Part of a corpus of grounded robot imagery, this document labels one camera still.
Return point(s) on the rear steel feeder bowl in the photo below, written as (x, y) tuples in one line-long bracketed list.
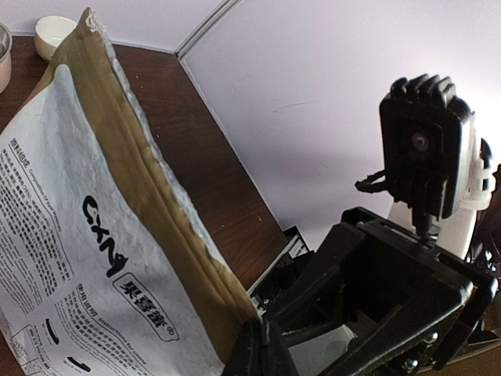
[(6, 41)]

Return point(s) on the pink double pet feeder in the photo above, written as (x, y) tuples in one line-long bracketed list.
[(5, 71)]

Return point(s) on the white floral ceramic bowl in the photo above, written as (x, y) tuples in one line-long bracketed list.
[(50, 31)]

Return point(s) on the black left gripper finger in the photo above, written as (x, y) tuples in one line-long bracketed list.
[(260, 351)]

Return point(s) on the pet food bag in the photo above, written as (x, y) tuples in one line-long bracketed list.
[(106, 266)]

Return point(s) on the right aluminium frame post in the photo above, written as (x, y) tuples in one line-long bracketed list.
[(210, 21)]

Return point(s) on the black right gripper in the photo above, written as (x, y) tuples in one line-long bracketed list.
[(374, 299)]

